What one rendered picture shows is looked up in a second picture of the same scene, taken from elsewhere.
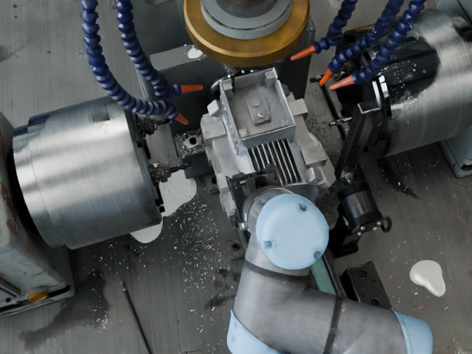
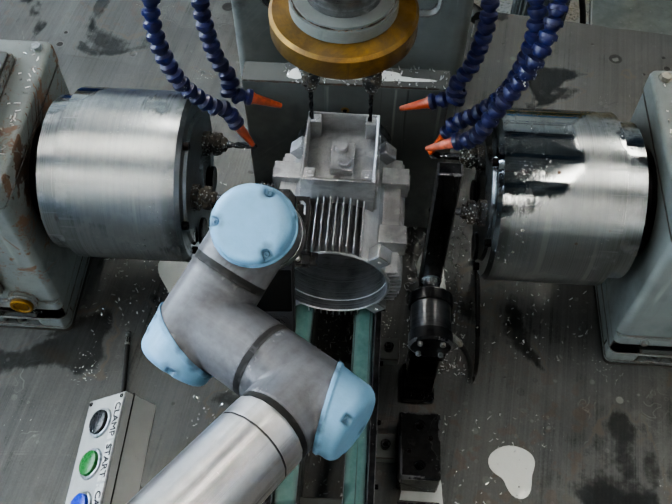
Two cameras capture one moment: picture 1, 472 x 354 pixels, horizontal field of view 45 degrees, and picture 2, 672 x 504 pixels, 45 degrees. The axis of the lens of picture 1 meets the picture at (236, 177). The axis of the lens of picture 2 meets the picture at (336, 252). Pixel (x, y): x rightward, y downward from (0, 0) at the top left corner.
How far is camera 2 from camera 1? 0.32 m
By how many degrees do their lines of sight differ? 13
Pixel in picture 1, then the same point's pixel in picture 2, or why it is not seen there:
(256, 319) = (176, 311)
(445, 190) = (582, 371)
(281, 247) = (226, 228)
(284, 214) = (243, 192)
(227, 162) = not seen: hidden behind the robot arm
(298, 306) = (229, 312)
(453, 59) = (602, 169)
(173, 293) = not seen: hidden behind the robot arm
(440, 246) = (545, 437)
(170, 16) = not seen: hidden behind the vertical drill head
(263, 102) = (351, 151)
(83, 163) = (114, 144)
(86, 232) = (91, 230)
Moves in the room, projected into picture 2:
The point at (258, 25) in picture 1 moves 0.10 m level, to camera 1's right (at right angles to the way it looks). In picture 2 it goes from (338, 26) to (424, 46)
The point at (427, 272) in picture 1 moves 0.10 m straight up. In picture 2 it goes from (513, 463) to (526, 439)
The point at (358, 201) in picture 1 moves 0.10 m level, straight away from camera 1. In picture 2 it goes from (427, 308) to (480, 267)
